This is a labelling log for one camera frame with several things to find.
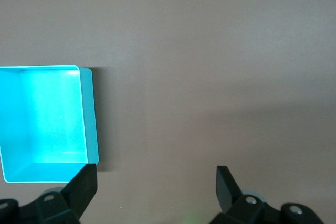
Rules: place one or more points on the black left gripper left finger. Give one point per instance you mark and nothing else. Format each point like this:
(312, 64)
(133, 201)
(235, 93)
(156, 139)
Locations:
(78, 195)

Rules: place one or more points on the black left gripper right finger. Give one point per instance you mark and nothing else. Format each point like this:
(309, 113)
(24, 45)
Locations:
(228, 197)

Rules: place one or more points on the teal plastic storage box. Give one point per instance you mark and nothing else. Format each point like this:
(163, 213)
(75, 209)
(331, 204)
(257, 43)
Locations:
(47, 116)

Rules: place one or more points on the brown table mat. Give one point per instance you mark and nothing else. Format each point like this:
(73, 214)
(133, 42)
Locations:
(210, 77)

